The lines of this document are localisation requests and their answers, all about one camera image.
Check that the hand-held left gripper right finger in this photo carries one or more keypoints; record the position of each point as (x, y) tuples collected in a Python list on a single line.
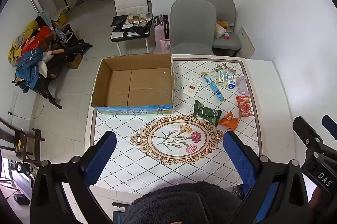
[(238, 158)]

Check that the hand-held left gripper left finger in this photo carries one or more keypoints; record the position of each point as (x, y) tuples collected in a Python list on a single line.
[(101, 158)]

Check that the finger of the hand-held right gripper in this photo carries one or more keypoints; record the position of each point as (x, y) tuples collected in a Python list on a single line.
[(330, 126), (306, 132)]

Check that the orange snack packet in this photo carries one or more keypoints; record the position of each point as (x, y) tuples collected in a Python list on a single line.
[(229, 121)]

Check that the red snack packet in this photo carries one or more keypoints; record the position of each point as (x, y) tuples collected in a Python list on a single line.
[(244, 106)]

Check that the green snack packet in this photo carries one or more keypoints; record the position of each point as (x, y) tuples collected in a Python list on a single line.
[(206, 112)]

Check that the purple plush toy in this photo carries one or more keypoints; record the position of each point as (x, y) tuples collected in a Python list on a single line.
[(242, 84)]

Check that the long blue packet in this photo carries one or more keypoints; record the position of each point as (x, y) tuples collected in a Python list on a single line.
[(214, 87)]

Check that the white and blue carton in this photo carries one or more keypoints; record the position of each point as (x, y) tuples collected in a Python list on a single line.
[(226, 78)]

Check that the white card booklet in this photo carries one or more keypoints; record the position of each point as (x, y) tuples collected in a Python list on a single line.
[(192, 87)]

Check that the dark fleece garment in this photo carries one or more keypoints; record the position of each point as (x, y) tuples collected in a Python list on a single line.
[(179, 203)]

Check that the dark wooden chair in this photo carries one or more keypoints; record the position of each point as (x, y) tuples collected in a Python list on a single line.
[(26, 139)]

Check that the small black floor device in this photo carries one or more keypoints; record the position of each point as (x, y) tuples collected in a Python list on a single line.
[(21, 199)]

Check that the metal key bunch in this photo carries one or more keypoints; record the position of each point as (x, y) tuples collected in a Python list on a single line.
[(223, 67)]

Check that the small brown cardboard box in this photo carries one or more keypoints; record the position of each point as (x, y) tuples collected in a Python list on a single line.
[(75, 62)]

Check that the white board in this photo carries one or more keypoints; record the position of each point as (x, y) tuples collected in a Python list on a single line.
[(246, 42)]

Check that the black folding stand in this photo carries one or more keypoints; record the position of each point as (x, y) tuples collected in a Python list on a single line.
[(71, 49)]

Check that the blue jacket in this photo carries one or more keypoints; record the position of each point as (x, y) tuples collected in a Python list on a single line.
[(29, 66)]

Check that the pink printed bag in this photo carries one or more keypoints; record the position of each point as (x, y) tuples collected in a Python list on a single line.
[(165, 46)]

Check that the red cloth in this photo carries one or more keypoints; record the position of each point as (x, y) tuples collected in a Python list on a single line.
[(35, 41)]

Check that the yellow cloth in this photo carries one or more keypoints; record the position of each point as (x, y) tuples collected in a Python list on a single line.
[(15, 50)]

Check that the pink suitcase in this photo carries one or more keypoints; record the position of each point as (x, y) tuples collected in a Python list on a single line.
[(159, 29)]

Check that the grey fabric chair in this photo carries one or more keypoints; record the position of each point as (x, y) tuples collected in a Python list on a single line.
[(192, 24), (226, 5)]

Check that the stack of papers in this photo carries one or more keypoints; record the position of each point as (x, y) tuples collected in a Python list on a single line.
[(138, 18)]

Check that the yellow bag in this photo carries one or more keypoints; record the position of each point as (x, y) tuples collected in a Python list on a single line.
[(62, 18)]

